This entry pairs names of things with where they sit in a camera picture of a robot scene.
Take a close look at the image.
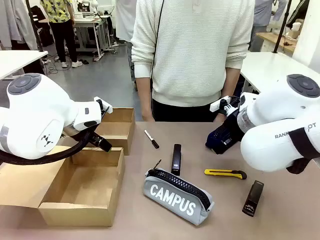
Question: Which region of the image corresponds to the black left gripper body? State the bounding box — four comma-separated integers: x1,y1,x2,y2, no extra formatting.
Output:
88,131,103,146

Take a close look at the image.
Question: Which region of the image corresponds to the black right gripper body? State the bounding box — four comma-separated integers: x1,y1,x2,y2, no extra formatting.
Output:
219,97,242,127

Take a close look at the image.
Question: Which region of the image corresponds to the yellow utility knife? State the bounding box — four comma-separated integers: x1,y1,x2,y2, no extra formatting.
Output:
204,168,248,181

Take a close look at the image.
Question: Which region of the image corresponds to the grey CAMPUS pencil case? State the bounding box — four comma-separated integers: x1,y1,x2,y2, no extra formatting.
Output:
142,159,215,226

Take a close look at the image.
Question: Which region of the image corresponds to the person's right forearm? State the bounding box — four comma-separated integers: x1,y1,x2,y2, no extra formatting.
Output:
135,74,154,106

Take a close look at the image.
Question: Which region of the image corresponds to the person's left forearm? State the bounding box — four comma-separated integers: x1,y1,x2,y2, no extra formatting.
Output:
223,67,241,101

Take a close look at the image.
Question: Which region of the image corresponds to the small open cardboard box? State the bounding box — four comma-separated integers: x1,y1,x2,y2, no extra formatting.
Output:
93,107,136,156

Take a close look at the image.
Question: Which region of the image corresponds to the large open cardboard box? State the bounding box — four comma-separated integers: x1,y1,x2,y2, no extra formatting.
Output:
0,145,126,228

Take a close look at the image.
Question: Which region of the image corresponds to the person's right hand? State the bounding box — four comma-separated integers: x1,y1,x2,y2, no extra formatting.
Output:
141,99,155,123

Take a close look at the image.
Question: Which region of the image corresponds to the white marker black cap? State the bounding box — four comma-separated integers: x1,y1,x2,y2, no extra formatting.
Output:
143,129,160,150

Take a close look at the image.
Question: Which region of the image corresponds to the black stapler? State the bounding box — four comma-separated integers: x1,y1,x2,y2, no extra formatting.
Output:
241,179,265,219
170,143,182,176

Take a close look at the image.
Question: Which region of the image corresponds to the white side table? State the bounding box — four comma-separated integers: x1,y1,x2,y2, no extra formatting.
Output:
0,49,49,81
239,51,320,97

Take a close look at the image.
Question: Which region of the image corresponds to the person in white sweater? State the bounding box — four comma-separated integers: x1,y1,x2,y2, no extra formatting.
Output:
130,0,256,123

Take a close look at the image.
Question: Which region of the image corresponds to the wooden background table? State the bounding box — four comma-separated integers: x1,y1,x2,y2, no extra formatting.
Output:
256,31,298,55

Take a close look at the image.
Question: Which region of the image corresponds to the black tripod pole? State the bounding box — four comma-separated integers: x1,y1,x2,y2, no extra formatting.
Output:
272,0,293,54

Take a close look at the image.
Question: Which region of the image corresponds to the person in blue shirt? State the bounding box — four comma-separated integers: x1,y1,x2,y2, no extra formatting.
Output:
248,0,287,53

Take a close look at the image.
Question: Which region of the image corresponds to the white background workbench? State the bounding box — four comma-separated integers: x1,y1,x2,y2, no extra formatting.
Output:
72,13,113,62

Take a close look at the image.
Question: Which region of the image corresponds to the black stand pole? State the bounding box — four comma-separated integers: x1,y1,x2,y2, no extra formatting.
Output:
24,0,48,76

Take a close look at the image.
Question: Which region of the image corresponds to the person in yellow shirt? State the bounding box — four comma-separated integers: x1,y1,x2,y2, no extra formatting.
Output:
39,0,84,69

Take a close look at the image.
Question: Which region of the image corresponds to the hanging white coat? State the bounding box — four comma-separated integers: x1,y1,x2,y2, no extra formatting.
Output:
0,0,38,51

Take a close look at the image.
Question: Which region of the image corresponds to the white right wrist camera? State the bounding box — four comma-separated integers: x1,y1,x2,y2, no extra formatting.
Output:
209,95,232,113

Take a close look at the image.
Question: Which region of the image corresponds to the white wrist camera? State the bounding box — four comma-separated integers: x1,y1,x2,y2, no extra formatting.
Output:
93,96,114,117
209,95,232,113

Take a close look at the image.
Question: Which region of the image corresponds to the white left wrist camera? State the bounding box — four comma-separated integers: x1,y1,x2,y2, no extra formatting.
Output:
93,96,114,117

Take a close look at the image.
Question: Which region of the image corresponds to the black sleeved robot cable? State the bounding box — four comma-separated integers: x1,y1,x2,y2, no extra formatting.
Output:
0,117,111,166

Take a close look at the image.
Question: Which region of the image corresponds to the thin black cord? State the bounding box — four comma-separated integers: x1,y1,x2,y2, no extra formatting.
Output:
149,0,166,121

